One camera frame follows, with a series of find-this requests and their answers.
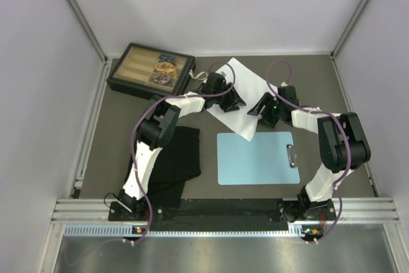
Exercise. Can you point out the yellow rubber bands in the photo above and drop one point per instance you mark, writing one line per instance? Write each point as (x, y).
(167, 68)

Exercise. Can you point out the light blue clipboard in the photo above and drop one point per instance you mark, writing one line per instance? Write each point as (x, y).
(268, 159)

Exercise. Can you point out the left aluminium corner post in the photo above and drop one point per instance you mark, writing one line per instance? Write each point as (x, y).
(86, 28)

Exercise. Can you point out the black compartment display box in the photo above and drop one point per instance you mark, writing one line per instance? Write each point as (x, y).
(134, 74)

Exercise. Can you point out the grey slotted cable duct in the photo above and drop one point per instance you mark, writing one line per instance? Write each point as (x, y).
(131, 231)

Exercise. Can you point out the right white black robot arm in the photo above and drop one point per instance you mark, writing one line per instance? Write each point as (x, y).
(343, 146)

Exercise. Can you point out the white ribbon tab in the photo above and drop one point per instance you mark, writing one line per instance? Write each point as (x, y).
(201, 76)

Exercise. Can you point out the blue black small items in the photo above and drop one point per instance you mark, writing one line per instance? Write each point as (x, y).
(166, 58)

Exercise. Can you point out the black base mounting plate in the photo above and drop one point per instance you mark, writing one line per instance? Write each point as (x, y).
(271, 209)

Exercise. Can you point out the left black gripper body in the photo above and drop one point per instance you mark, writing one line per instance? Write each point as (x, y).
(224, 101)

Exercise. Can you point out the aluminium corner post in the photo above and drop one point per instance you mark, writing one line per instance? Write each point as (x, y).
(86, 28)
(349, 28)

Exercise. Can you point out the right aluminium corner post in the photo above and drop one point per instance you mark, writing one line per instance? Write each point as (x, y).
(349, 28)

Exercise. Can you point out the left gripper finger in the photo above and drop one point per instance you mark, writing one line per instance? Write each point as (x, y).
(230, 108)
(233, 99)

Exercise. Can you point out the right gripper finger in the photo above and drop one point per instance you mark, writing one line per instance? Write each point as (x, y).
(264, 118)
(260, 105)

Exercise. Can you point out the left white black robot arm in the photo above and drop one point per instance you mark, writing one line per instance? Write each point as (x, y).
(154, 130)

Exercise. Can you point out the black cloth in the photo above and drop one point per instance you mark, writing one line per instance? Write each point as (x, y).
(177, 163)

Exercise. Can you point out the aluminium front frame rail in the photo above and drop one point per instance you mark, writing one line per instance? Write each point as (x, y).
(351, 210)

